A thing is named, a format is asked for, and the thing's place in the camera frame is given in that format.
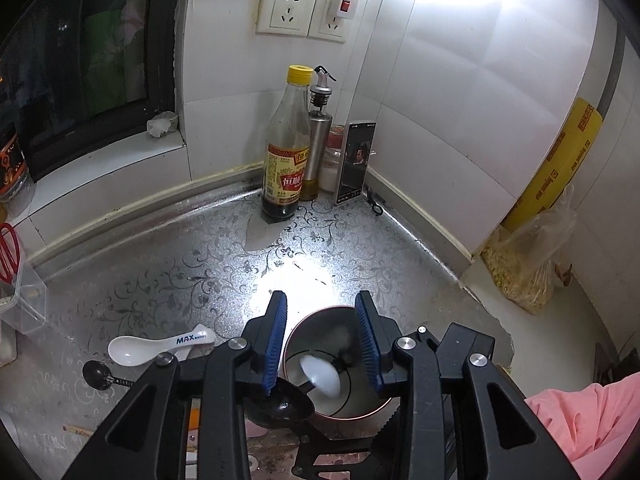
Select white MAX plastic spoon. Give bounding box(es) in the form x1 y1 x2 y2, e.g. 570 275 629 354
107 324 216 367

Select vinegar bottle yellow cap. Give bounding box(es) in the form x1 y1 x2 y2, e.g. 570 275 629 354
262 65 314 221

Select red metal utensil canister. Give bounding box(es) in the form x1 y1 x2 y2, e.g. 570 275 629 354
281 306 390 422

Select small black measuring spoon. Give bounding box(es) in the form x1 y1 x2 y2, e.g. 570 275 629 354
82 360 134 391

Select steel oil dispenser bottle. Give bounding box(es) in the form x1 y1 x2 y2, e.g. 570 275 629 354
299 65 335 202

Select pink handled knife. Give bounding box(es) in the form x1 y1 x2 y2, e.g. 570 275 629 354
244 418 269 439

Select yellow cling film roll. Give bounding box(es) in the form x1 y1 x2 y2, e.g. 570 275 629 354
502 98 603 232

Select orange handled peeler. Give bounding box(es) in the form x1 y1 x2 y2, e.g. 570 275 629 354
189 408 201 431

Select pink sleeve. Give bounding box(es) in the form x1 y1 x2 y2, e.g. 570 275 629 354
525 374 640 479

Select clear plastic container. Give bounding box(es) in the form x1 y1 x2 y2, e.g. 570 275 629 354
1 260 48 335

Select smartphone leaning on wall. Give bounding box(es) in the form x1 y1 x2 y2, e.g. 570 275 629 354
334 122 376 205

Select red handled scissors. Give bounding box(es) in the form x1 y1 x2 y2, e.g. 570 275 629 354
0 222 21 285

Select jar with black label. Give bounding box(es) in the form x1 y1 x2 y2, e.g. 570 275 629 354
0 122 30 210

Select white ceramic soup spoon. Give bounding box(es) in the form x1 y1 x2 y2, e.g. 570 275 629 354
299 354 341 399

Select black plastic ladle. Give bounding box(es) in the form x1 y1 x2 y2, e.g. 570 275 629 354
244 377 316 429

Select bag of dried noodles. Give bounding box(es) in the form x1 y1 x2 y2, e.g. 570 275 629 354
480 184 577 315

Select crumpled tissue on sill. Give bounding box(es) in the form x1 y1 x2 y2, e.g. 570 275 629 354
146 110 179 139

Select white wall socket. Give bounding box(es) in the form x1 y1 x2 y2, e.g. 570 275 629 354
256 0 316 37

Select wooden chopsticks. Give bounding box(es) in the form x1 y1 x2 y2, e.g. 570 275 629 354
62 425 93 438

